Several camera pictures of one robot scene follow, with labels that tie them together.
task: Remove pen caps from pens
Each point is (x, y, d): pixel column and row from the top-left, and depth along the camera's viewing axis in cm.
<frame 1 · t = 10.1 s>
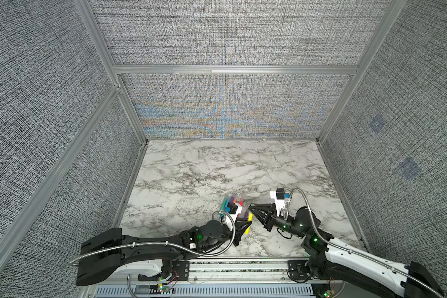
left hand: (252, 219, 70), fingers closed
right hand: (250, 205, 68), fingers closed
pink red pen: (241, 200, 95), on the table

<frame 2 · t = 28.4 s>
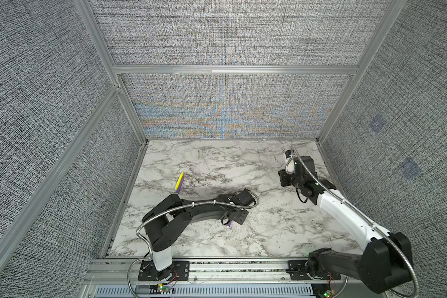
left hand: (241, 211, 88), fingers open
right hand: (282, 167, 84), fingers open
yellow highlighter pen: (179, 180, 102), on the table
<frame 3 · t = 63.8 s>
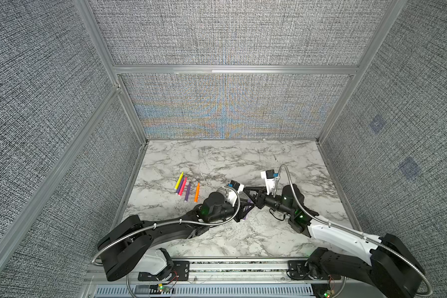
left hand: (254, 201, 75), fingers open
right hand: (244, 187, 74), fingers closed
orange pen: (197, 192, 97), on the table
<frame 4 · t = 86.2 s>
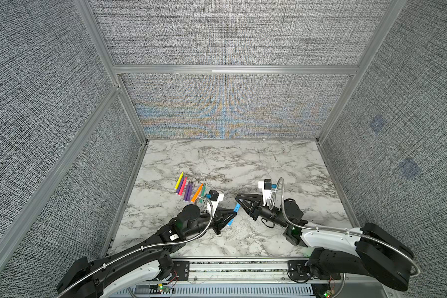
left hand: (236, 210, 70), fingers closed
right hand: (237, 196, 69), fingers closed
orange pen: (197, 192, 97), on the table
green pen: (203, 189, 99), on the table
